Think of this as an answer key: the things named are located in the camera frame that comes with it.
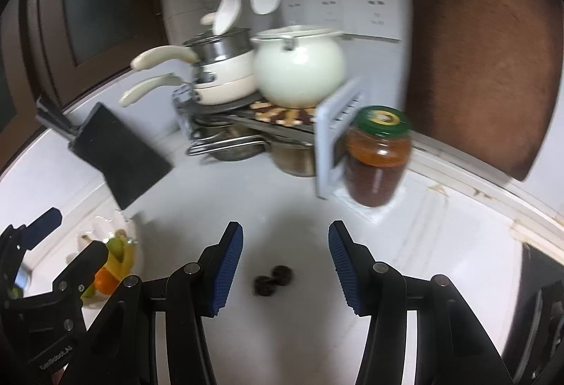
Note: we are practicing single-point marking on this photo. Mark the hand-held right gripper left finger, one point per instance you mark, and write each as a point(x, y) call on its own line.
point(227, 270)

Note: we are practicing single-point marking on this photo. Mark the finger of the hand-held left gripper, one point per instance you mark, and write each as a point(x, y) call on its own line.
point(83, 270)
point(44, 221)

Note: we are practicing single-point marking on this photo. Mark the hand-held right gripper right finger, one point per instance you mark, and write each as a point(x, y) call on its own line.
point(346, 270)

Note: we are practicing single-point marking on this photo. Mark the large orange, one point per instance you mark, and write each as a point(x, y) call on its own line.
point(105, 280)

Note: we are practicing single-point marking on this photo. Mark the dark purple plum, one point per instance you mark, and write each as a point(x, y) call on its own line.
point(282, 273)
point(263, 285)

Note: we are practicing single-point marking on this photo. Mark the clear glass bowl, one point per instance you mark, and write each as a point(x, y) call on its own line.
point(127, 226)

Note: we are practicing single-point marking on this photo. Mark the black knife block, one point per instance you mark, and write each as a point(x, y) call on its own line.
point(119, 156)

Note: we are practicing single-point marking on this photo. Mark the glass jar with green lid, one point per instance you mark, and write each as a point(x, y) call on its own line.
point(379, 156)

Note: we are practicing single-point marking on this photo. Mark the stainless steel pan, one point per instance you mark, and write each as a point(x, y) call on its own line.
point(224, 149)

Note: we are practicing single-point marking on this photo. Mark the stainless steel stockpot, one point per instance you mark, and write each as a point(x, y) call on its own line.
point(293, 159)

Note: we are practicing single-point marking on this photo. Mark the white plastic slotted rack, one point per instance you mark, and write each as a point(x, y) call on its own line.
point(332, 142)

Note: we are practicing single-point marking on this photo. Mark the grey metal pot rack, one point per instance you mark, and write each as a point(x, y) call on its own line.
point(211, 111)

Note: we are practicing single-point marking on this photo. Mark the brown patterned trivet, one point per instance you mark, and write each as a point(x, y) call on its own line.
point(282, 115)

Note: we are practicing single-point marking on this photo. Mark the cream saucepan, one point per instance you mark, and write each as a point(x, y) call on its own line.
point(158, 55)

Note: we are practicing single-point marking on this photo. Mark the cream round pot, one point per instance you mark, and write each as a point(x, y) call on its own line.
point(299, 67)

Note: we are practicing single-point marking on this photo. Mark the dark brown cabinet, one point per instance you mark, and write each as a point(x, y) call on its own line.
point(88, 15)

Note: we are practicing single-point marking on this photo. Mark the stainless steel steamer pot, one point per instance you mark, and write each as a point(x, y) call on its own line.
point(220, 45)

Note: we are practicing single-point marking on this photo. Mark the brown wooden cutting board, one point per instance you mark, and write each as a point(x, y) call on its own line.
point(484, 50)

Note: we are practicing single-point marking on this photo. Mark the white wall socket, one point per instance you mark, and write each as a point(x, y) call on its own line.
point(329, 10)
point(294, 11)
point(374, 13)

